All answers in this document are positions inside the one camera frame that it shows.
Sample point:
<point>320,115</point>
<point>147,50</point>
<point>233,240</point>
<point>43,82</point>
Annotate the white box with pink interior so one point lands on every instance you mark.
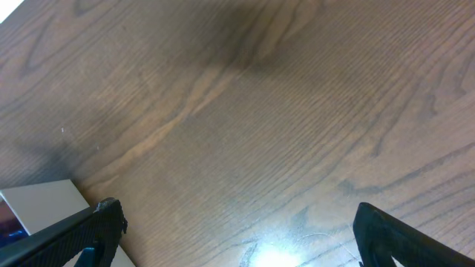
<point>29,209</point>

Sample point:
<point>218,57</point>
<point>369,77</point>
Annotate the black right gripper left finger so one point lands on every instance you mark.
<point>92,235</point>

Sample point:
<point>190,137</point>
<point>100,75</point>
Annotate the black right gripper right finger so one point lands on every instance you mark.
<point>383,240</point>

